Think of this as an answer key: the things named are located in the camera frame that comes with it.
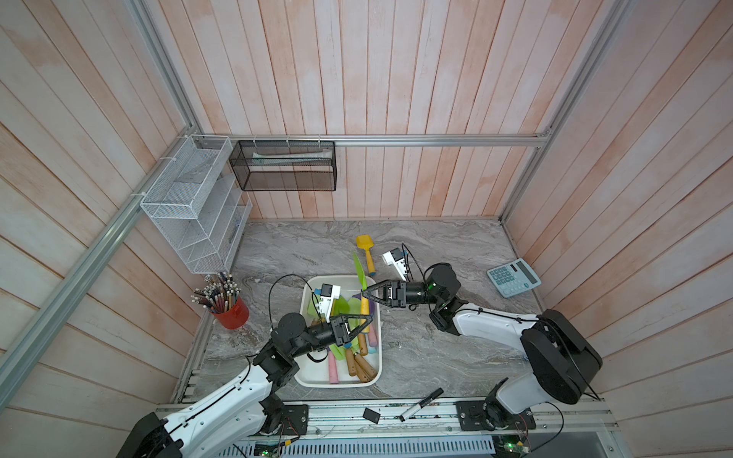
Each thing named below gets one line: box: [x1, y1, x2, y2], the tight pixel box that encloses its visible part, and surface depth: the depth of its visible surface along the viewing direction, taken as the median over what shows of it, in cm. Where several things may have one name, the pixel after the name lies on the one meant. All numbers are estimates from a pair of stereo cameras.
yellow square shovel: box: [356, 234, 377, 276], surface depth 113 cm
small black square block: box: [362, 406, 381, 425], surface depth 76 cm
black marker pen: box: [398, 387, 445, 423], surface depth 77 cm
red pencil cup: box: [213, 296, 251, 331], surface depth 90 cm
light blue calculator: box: [486, 257, 543, 298], surface depth 102 cm
